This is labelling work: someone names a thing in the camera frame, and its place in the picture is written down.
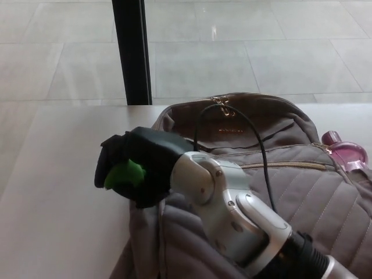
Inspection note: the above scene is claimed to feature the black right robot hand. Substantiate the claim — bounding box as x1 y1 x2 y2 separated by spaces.
93 126 193 210

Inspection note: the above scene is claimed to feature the pink glass perfume bottle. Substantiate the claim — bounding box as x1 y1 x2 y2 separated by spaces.
321 130 369 173

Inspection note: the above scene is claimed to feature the black window frame post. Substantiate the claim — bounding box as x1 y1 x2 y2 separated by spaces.
112 0 153 106

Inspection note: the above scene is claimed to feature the grey quilted backpack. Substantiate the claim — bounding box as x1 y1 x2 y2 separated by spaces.
120 92 372 279

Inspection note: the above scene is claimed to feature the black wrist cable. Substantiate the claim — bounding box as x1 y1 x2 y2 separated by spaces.
193 105 277 212

